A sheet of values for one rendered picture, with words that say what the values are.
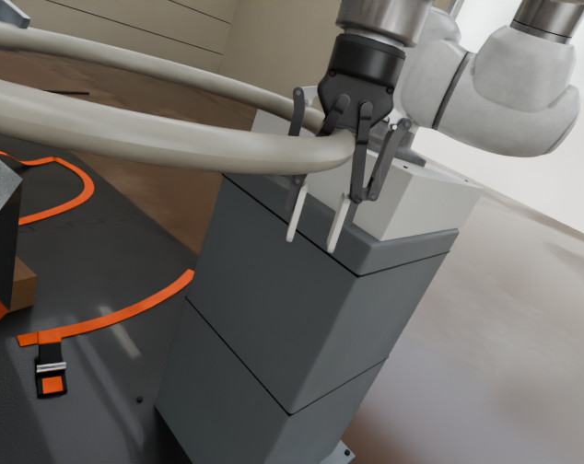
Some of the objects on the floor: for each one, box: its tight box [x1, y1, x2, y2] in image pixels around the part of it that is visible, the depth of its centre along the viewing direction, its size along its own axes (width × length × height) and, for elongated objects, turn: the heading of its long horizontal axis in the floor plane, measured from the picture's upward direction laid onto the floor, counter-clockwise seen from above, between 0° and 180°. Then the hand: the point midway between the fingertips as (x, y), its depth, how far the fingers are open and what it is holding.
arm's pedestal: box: [136, 173, 460, 464], centre depth 108 cm, size 50×50×80 cm
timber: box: [7, 256, 37, 313], centre depth 135 cm, size 30×12×12 cm, turn 19°
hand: (316, 218), depth 50 cm, fingers closed on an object, 4 cm apart
